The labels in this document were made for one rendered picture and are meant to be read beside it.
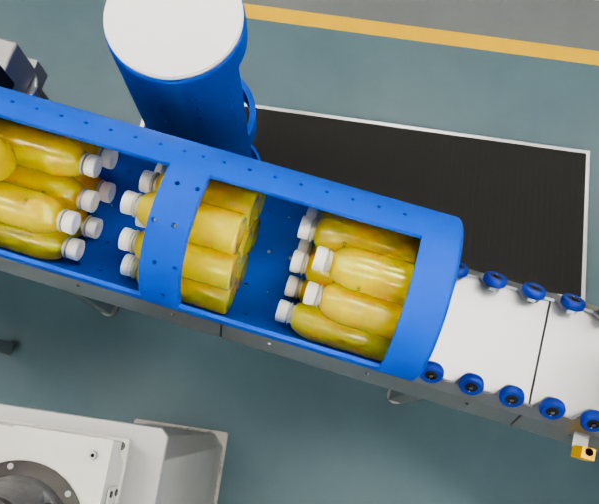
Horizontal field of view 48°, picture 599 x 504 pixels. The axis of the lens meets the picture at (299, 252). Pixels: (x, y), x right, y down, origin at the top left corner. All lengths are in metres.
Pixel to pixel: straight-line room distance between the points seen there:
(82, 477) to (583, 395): 0.90
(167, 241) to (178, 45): 0.49
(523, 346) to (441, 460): 0.96
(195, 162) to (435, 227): 0.39
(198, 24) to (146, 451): 0.81
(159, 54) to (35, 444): 0.76
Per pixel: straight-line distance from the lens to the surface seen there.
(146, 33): 1.41
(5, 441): 1.02
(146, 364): 2.25
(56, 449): 0.99
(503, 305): 1.35
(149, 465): 1.06
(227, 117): 1.55
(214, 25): 1.40
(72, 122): 1.15
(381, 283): 1.04
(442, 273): 1.01
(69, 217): 1.18
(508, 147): 2.35
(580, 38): 2.83
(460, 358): 1.31
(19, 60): 1.71
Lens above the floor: 2.19
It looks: 75 degrees down
